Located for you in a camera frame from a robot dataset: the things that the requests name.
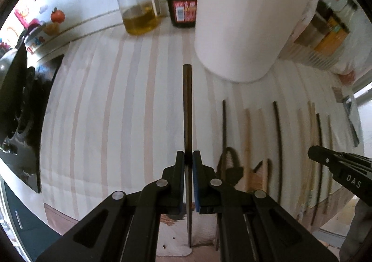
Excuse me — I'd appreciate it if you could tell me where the black chopstick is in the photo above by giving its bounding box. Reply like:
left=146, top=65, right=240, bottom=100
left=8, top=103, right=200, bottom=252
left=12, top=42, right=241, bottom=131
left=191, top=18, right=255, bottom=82
left=310, top=113, right=323, bottom=226
left=272, top=101, right=283, bottom=204

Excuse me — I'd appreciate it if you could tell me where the light wooden chopstick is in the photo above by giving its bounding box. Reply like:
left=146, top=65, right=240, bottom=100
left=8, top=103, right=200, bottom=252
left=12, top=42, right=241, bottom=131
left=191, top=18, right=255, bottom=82
left=304, top=101, right=318, bottom=210
left=323, top=114, right=334, bottom=215
left=258, top=108, right=269, bottom=193

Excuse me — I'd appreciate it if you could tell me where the grey scraper tool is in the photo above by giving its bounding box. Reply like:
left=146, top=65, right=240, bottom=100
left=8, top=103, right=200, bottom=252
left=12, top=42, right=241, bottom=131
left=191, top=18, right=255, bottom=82
left=342, top=96, right=362, bottom=147

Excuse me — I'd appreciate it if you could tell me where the small brown card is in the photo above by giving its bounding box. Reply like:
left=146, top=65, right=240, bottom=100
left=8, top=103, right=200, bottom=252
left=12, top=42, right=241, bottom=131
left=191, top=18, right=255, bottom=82
left=332, top=87, right=344, bottom=103

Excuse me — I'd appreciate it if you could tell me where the striped cat tablecloth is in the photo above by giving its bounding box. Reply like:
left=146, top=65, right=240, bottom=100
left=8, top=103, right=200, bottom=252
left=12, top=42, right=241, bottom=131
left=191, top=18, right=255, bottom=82
left=40, top=20, right=363, bottom=233

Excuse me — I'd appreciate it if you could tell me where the clear seasoning organizer tray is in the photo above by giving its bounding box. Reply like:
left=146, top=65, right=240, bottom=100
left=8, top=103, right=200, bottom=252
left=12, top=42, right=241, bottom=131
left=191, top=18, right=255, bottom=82
left=278, top=40, right=345, bottom=71

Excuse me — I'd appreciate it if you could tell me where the clear plastic bag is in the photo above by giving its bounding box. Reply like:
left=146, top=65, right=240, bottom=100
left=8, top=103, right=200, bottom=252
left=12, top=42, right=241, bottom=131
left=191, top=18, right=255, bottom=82
left=331, top=12, right=371, bottom=86

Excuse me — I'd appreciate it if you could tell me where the orange seasoning packet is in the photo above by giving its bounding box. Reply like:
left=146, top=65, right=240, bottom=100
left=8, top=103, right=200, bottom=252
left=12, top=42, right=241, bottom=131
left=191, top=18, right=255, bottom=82
left=314, top=15, right=350, bottom=57

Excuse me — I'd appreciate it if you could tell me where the black gas stove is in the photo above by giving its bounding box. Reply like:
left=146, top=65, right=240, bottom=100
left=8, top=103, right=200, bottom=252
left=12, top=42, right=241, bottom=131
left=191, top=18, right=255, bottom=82
left=1, top=54, right=64, bottom=193

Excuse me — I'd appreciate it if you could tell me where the pink utensil holder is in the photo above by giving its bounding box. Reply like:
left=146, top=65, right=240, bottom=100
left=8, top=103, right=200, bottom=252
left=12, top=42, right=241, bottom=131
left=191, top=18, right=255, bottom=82
left=194, top=0, right=309, bottom=83

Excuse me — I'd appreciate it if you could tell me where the steel wok with lid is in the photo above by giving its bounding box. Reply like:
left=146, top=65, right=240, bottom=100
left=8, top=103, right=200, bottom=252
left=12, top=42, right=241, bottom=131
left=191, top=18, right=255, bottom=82
left=1, top=43, right=27, bottom=142

